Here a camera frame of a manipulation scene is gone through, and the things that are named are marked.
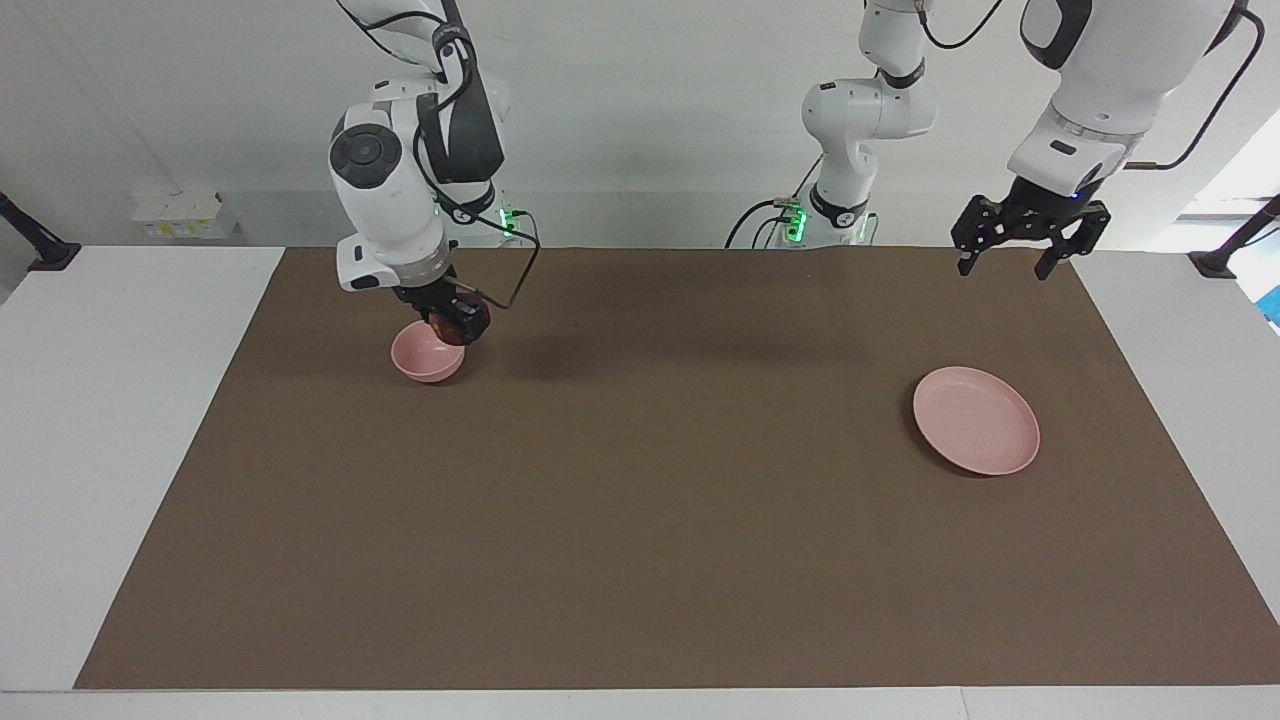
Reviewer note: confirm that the black clamp stand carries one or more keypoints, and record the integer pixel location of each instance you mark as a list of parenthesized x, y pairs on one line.
[(1230, 250), (40, 245)]

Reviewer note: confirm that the pink plate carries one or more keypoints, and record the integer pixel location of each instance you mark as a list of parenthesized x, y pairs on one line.
[(975, 420)]

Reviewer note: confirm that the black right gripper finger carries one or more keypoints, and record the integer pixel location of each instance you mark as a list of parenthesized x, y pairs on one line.
[(430, 318), (465, 315)]

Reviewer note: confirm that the blue object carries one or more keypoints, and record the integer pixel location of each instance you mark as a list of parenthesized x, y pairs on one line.
[(1272, 305)]

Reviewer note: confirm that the white wall power strip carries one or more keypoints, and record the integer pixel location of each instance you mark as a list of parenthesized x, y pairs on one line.
[(185, 215)]

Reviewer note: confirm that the pink bowl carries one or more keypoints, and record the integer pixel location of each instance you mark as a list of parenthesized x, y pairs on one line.
[(425, 358)]

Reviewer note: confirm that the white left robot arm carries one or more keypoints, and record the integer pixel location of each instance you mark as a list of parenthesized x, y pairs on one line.
[(1100, 80)]

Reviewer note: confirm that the brown table mat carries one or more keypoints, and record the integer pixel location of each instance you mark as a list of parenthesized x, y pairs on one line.
[(650, 500)]

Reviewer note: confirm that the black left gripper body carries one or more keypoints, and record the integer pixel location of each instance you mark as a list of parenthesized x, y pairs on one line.
[(1035, 215)]

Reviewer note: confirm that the dark red apple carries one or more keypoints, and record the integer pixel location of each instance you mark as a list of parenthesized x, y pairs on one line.
[(484, 322)]

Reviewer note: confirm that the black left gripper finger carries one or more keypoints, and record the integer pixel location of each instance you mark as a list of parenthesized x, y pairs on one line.
[(968, 255), (1052, 262)]

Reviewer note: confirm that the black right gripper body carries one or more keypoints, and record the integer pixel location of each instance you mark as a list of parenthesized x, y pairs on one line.
[(425, 295)]

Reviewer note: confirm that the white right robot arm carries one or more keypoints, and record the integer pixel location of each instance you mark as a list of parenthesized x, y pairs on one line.
[(390, 200)]

